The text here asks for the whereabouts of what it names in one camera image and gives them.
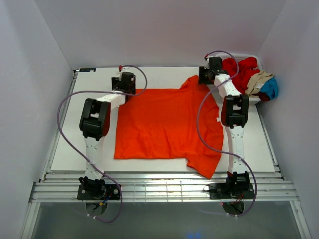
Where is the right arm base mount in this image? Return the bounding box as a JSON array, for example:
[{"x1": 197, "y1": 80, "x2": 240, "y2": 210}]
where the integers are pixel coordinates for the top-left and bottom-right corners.
[{"x1": 203, "y1": 183, "x2": 255, "y2": 200}]

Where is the beige t-shirt in basket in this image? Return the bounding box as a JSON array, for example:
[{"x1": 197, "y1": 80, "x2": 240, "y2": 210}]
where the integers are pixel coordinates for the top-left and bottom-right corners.
[{"x1": 245, "y1": 70, "x2": 274, "y2": 97}]

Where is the orange t-shirt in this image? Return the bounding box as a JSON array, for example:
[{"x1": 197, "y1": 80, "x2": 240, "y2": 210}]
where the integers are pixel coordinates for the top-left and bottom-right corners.
[{"x1": 114, "y1": 75, "x2": 224, "y2": 179}]

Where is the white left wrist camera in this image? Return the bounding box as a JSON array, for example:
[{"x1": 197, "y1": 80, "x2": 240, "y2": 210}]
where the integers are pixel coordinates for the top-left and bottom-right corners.
[{"x1": 116, "y1": 65, "x2": 131, "y2": 77}]

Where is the blue label sticker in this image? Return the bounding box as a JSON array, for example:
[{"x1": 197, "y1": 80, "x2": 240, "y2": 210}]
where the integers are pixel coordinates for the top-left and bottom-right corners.
[{"x1": 79, "y1": 68, "x2": 96, "y2": 72}]

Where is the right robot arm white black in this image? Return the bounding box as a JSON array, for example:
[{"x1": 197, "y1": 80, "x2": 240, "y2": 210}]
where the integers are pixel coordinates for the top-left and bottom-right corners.
[{"x1": 198, "y1": 56, "x2": 250, "y2": 199}]

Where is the aluminium frame rail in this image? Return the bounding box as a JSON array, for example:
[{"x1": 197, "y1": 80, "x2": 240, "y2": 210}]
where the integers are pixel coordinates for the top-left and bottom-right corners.
[{"x1": 29, "y1": 171, "x2": 299, "y2": 203}]

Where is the dark red t-shirt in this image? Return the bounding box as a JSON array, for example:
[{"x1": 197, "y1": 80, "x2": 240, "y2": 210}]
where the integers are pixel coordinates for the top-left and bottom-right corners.
[{"x1": 256, "y1": 92, "x2": 271, "y2": 102}]

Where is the white plastic laundry basket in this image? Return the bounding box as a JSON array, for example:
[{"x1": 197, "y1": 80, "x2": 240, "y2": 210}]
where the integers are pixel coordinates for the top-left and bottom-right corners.
[{"x1": 216, "y1": 53, "x2": 262, "y2": 94}]

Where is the blue t-shirt in basket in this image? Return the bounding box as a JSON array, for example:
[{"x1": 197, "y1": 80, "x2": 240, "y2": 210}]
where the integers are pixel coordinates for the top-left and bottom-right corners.
[{"x1": 260, "y1": 77, "x2": 279, "y2": 100}]

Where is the red t-shirt in basket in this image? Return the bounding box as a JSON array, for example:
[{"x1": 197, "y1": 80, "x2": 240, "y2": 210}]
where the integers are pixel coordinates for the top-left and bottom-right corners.
[{"x1": 223, "y1": 57, "x2": 260, "y2": 94}]

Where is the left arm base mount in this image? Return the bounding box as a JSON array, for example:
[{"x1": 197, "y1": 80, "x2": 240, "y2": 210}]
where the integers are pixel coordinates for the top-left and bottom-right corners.
[{"x1": 76, "y1": 184, "x2": 121, "y2": 201}]

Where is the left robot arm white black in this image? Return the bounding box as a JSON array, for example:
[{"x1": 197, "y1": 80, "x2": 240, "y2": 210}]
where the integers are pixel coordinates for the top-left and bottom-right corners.
[{"x1": 79, "y1": 72, "x2": 136, "y2": 199}]

